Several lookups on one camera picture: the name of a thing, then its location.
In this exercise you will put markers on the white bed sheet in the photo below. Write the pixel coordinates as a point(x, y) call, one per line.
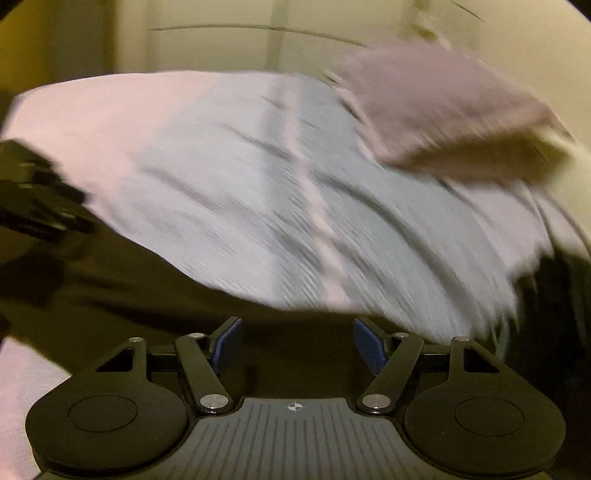
point(221, 175)

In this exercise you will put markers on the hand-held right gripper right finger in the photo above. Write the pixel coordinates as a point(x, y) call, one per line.
point(369, 345)

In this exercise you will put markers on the pinkish grey pillow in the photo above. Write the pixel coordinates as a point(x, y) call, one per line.
point(438, 106)

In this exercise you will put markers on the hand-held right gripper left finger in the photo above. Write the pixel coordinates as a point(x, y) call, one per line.
point(228, 345)

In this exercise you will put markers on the dark olive garment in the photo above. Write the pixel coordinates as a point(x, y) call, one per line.
point(138, 295)

